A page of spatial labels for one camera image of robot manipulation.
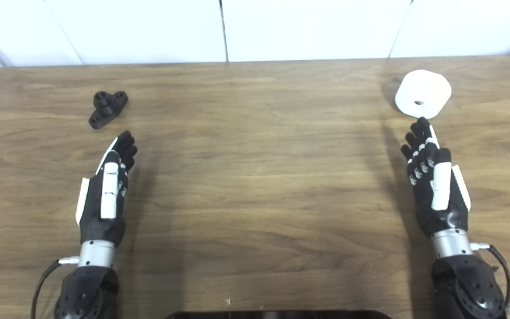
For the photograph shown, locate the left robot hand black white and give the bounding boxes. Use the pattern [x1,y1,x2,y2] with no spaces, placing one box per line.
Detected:
[75,130,139,247]

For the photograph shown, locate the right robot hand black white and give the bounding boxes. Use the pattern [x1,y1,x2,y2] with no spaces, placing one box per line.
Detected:
[400,117,472,237]

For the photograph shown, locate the black flanged holder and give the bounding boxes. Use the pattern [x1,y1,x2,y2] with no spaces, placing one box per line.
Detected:
[89,91,129,129]

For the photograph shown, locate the round white piece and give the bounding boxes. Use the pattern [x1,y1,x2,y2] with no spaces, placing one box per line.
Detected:
[394,70,452,119]

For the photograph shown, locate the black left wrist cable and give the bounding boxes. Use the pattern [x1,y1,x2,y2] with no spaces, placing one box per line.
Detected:
[31,256,81,319]

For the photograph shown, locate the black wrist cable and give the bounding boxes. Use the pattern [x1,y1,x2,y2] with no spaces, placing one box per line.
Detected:
[31,256,81,319]
[470,242,510,311]

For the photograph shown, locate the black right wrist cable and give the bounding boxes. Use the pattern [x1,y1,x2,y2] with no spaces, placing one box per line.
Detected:
[470,242,510,311]

